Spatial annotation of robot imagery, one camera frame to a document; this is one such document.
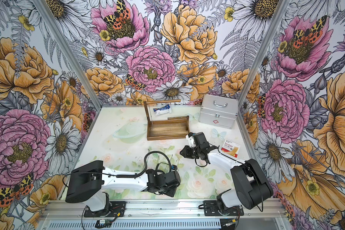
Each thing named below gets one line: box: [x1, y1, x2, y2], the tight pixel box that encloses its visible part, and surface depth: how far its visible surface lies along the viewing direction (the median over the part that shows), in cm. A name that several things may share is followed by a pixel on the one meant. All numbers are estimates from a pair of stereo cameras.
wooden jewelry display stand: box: [143, 99, 190, 141], surface depth 108 cm
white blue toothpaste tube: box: [153, 103, 173, 116], surface depth 118 cm
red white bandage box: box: [220, 138, 241, 159], surface depth 96 cm
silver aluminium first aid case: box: [198, 94, 239, 129], surface depth 104 cm
